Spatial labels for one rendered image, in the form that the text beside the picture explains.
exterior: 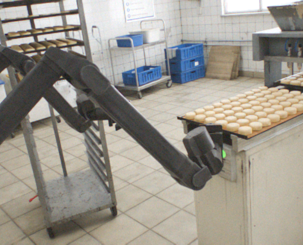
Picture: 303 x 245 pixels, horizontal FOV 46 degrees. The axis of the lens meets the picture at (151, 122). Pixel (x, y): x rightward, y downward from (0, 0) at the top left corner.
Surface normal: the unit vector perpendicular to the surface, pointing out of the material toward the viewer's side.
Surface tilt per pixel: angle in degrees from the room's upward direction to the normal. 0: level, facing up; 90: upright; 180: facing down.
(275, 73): 90
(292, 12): 115
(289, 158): 90
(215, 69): 66
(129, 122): 79
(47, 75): 86
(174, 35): 90
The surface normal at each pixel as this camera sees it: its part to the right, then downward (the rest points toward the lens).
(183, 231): -0.11, -0.94
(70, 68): 0.40, 0.02
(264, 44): 0.58, 0.20
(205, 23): -0.75, 0.29
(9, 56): 0.73, 0.36
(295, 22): -0.69, 0.65
